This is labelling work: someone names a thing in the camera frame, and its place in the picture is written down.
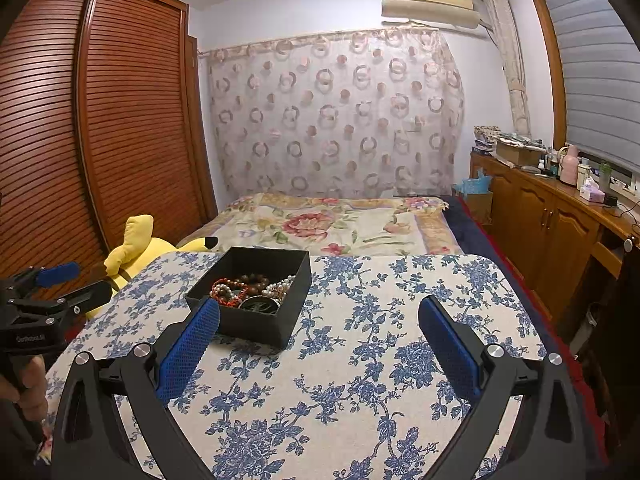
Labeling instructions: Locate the blue plastic bag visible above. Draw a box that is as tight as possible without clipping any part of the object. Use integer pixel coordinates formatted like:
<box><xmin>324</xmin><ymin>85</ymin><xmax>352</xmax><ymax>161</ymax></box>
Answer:
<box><xmin>457</xmin><ymin>168</ymin><xmax>494</xmax><ymax>196</ymax></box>

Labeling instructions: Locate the black jewelry box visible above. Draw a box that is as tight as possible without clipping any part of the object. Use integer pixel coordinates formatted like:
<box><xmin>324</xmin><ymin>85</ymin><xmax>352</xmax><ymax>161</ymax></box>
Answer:
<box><xmin>185</xmin><ymin>246</ymin><xmax>312</xmax><ymax>349</ymax></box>

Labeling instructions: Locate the dark blue bed cover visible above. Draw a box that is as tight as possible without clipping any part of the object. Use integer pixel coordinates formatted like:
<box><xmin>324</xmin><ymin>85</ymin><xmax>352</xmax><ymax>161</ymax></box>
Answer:
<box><xmin>440</xmin><ymin>194</ymin><xmax>572</xmax><ymax>362</ymax></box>

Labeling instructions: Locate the group of small bottles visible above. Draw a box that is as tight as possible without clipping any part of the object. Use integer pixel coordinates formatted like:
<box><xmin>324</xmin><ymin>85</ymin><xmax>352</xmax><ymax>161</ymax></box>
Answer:
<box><xmin>537</xmin><ymin>147</ymin><xmax>561</xmax><ymax>177</ymax></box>

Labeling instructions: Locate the floral bed blanket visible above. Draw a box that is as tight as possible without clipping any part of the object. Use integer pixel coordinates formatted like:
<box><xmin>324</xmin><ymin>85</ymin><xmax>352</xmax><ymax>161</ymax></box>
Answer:
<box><xmin>175</xmin><ymin>192</ymin><xmax>459</xmax><ymax>257</ymax></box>

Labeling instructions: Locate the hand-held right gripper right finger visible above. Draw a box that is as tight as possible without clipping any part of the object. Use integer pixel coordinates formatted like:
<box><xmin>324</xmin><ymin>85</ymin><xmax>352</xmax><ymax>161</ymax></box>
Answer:
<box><xmin>417</xmin><ymin>295</ymin><xmax>608</xmax><ymax>480</ymax></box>

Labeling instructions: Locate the sheer curtain with ring pattern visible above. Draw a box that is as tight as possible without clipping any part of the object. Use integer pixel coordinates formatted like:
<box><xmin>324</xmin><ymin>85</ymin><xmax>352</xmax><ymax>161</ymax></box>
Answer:
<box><xmin>197</xmin><ymin>27</ymin><xmax>466</xmax><ymax>202</ymax></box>

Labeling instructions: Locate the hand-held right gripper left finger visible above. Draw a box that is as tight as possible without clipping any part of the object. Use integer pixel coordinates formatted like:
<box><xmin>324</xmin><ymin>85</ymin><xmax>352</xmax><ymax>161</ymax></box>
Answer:
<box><xmin>50</xmin><ymin>296</ymin><xmax>222</xmax><ymax>480</ymax></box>

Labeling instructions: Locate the window with grey blind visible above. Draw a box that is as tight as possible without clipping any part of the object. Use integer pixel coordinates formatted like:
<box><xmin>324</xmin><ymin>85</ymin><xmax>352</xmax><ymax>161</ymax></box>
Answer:
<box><xmin>524</xmin><ymin>0</ymin><xmax>640</xmax><ymax>178</ymax></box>

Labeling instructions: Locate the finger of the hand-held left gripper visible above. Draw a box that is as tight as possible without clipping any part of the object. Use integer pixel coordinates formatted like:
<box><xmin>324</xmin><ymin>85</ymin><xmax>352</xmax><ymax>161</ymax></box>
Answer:
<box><xmin>9</xmin><ymin>261</ymin><xmax>82</xmax><ymax>295</ymax></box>
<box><xmin>10</xmin><ymin>280</ymin><xmax>115</xmax><ymax>320</ymax></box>

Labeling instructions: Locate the wooden sideboard cabinet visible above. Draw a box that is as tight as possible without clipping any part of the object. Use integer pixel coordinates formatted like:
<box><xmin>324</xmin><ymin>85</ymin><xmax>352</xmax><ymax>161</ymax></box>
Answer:
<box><xmin>469</xmin><ymin>152</ymin><xmax>640</xmax><ymax>323</ymax></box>

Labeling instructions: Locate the brown cardboard box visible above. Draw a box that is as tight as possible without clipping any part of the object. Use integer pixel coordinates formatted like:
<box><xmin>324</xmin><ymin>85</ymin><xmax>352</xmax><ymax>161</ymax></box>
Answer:
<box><xmin>452</xmin><ymin>187</ymin><xmax>494</xmax><ymax>226</ymax></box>

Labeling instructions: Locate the dark chair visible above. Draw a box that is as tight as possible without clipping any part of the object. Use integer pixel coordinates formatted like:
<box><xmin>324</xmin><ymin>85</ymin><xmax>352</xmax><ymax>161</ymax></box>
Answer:
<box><xmin>569</xmin><ymin>237</ymin><xmax>640</xmax><ymax>463</ymax></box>

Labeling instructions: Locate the yellow plush toy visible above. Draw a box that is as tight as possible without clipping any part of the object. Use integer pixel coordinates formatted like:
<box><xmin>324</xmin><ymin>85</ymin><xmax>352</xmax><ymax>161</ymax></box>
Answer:
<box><xmin>84</xmin><ymin>214</ymin><xmax>220</xmax><ymax>322</ymax></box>

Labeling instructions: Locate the flat cardboard box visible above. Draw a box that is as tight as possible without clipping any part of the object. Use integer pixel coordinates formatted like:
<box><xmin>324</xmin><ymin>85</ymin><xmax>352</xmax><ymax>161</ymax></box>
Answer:
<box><xmin>494</xmin><ymin>138</ymin><xmax>542</xmax><ymax>167</ymax></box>

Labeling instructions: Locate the person's dark clothing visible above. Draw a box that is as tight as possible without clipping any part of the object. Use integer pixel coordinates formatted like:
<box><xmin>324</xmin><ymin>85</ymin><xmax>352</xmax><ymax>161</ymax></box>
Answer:
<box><xmin>0</xmin><ymin>400</ymin><xmax>52</xmax><ymax>480</ymax></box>

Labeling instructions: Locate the red coral bead bracelet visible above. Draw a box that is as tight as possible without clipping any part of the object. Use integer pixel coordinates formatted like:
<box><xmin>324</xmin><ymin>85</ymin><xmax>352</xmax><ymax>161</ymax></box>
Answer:
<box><xmin>210</xmin><ymin>277</ymin><xmax>249</xmax><ymax>307</ymax></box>

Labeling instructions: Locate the pink tissue box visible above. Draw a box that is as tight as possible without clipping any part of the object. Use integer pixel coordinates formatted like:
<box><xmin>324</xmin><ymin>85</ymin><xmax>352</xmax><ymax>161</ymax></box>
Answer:
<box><xmin>579</xmin><ymin>180</ymin><xmax>607</xmax><ymax>205</ymax></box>

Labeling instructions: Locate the tied beige window curtain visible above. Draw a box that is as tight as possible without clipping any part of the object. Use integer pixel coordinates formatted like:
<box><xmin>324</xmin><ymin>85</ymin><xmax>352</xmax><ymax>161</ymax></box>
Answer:
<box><xmin>479</xmin><ymin>0</ymin><xmax>532</xmax><ymax>139</ymax></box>

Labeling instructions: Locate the brown slatted wooden wardrobe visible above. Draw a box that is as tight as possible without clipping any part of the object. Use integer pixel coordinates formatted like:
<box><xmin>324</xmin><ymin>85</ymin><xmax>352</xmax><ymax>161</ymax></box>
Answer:
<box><xmin>0</xmin><ymin>0</ymin><xmax>219</xmax><ymax>292</ymax></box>

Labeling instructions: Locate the pink thermos jug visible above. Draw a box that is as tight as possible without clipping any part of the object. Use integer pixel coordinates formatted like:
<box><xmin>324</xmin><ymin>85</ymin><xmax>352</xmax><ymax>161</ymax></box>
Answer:
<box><xmin>558</xmin><ymin>143</ymin><xmax>582</xmax><ymax>186</ymax></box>

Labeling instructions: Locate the blue floral tablecloth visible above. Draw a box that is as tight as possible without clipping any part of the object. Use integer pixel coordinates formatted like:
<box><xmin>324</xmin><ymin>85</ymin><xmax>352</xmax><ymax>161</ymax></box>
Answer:
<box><xmin>41</xmin><ymin>251</ymin><xmax>549</xmax><ymax>480</ymax></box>

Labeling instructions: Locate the white pearl necklace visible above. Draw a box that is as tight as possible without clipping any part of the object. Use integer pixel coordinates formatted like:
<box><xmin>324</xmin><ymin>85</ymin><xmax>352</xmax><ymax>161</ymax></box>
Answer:
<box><xmin>262</xmin><ymin>274</ymin><xmax>297</xmax><ymax>307</ymax></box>

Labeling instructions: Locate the wall air conditioner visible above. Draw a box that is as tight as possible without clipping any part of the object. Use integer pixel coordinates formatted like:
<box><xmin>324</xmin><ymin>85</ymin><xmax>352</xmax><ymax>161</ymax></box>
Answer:
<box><xmin>381</xmin><ymin>0</ymin><xmax>494</xmax><ymax>32</ymax></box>

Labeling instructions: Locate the pile of patterned packets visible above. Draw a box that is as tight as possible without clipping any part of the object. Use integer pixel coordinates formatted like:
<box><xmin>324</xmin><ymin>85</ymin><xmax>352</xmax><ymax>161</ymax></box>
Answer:
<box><xmin>472</xmin><ymin>124</ymin><xmax>502</xmax><ymax>156</ymax></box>

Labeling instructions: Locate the brown wooden bead bracelet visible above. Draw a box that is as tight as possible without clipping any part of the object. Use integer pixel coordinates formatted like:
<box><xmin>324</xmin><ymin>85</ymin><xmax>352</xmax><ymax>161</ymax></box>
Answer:
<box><xmin>234</xmin><ymin>272</ymin><xmax>272</xmax><ymax>294</ymax></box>

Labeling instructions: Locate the person's left hand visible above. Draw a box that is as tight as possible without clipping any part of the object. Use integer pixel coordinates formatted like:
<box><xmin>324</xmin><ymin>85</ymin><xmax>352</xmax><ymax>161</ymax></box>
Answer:
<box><xmin>0</xmin><ymin>355</ymin><xmax>49</xmax><ymax>423</ymax></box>

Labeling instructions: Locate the white plastic container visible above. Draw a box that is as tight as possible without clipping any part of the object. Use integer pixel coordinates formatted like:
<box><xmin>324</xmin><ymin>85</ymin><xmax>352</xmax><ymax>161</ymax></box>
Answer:
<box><xmin>575</xmin><ymin>157</ymin><xmax>594</xmax><ymax>191</ymax></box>

